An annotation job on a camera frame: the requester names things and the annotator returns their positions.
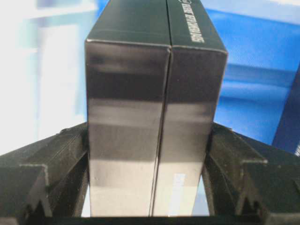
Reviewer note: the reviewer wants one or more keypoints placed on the clear plastic storage case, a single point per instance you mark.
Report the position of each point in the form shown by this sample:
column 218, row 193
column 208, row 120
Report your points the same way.
column 42, row 75

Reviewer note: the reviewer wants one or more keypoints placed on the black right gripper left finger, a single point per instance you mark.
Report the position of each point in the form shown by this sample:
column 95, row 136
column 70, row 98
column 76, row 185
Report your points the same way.
column 47, row 178

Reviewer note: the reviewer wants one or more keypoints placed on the black RealSense box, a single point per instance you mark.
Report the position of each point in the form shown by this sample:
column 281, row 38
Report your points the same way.
column 154, row 69

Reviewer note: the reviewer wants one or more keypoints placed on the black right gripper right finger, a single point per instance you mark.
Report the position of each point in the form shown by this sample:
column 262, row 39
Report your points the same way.
column 247, row 181

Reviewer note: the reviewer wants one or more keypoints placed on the blue foam liner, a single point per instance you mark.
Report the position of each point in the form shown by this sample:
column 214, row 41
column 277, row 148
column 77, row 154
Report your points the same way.
column 264, row 56

